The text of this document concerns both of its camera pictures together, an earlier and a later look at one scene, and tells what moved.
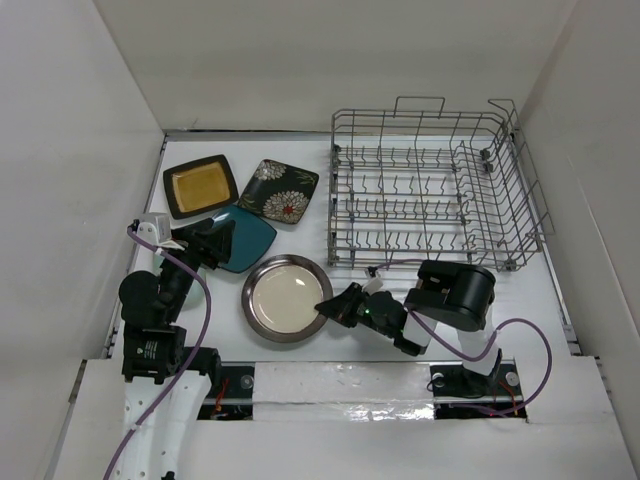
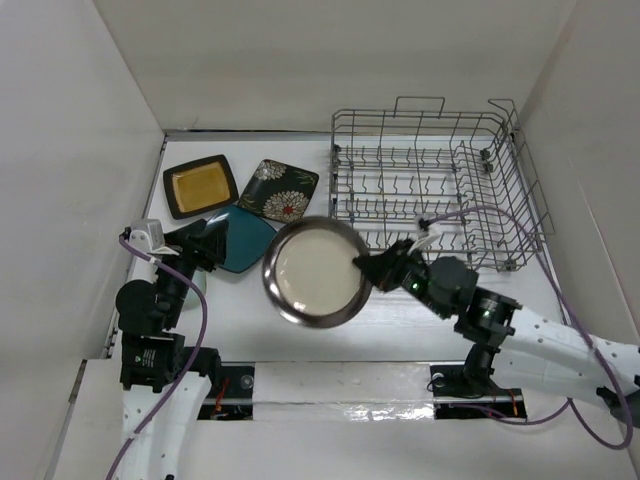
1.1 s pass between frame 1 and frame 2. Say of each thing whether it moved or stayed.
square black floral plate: stayed
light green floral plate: stayed
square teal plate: stayed
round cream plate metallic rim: moved
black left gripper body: stayed
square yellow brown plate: stayed
